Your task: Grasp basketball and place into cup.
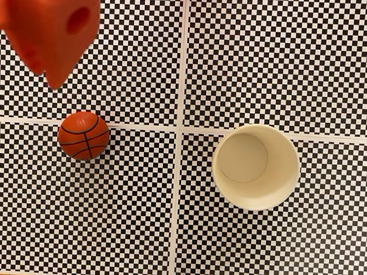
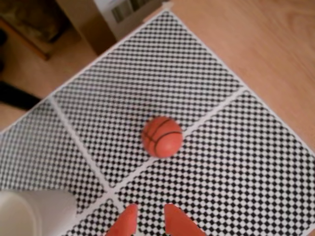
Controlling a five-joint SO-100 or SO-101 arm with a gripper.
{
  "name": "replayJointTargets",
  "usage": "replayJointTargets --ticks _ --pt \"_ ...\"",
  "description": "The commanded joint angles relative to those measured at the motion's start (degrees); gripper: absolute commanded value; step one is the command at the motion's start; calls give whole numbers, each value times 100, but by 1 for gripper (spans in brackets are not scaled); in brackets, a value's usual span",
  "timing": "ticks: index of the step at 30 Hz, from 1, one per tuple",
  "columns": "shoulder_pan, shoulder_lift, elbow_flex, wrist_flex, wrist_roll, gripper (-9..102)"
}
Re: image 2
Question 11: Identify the cream paper cup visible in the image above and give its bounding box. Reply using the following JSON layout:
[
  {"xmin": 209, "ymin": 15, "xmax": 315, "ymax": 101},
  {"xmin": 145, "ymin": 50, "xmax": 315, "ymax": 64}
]
[{"xmin": 0, "ymin": 189, "xmax": 77, "ymax": 236}]

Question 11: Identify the brown cardboard box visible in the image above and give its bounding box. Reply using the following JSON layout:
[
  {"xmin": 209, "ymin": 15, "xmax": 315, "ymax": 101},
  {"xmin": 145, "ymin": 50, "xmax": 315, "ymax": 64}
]
[{"xmin": 55, "ymin": 0, "xmax": 173, "ymax": 56}]

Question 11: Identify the dark wooden furniture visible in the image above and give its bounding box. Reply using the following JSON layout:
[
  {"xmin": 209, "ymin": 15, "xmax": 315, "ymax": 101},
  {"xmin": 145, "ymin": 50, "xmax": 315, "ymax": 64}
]
[{"xmin": 0, "ymin": 0, "xmax": 82, "ymax": 61}]

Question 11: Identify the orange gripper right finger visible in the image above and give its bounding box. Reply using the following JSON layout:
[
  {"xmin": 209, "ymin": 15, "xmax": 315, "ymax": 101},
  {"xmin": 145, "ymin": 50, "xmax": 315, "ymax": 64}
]
[{"xmin": 164, "ymin": 204, "xmax": 206, "ymax": 236}]

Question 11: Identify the small orange basketball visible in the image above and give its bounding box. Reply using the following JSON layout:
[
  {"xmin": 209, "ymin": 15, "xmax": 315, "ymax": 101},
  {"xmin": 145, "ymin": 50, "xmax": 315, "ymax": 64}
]
[{"xmin": 141, "ymin": 116, "xmax": 184, "ymax": 158}]

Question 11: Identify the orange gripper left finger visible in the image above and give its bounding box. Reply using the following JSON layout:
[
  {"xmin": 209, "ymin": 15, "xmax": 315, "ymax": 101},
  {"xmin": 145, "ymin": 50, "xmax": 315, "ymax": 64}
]
[{"xmin": 105, "ymin": 204, "xmax": 138, "ymax": 236}]

